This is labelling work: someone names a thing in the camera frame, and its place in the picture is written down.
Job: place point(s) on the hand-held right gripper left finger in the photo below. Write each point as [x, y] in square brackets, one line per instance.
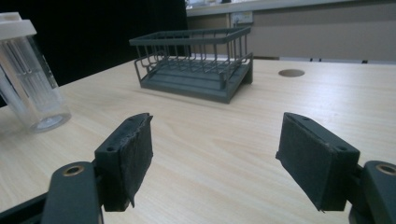
[124, 161]

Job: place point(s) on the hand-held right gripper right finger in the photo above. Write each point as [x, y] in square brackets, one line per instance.
[314, 158]

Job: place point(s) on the clear plastic bottle white lid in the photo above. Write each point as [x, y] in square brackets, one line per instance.
[29, 77]

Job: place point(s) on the black curtain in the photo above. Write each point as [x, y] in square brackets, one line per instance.
[93, 37]

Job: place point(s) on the white wall socket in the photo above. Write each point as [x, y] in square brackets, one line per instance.
[241, 17]

